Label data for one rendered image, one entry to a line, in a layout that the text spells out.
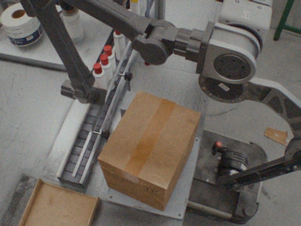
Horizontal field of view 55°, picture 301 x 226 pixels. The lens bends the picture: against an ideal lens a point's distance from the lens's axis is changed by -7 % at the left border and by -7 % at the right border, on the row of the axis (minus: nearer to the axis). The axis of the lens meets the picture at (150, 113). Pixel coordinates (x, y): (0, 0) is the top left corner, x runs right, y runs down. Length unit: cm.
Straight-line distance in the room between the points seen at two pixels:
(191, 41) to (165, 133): 37
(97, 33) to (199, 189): 107
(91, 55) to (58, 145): 49
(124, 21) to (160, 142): 41
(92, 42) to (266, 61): 175
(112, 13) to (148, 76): 76
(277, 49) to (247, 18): 230
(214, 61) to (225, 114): 170
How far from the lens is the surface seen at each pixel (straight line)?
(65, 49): 100
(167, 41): 78
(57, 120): 145
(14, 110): 156
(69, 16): 156
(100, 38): 167
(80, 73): 106
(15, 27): 167
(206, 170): 192
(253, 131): 244
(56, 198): 129
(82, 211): 125
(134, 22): 81
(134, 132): 102
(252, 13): 82
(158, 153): 99
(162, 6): 151
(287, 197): 230
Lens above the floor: 201
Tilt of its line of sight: 57 degrees down
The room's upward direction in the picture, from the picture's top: straight up
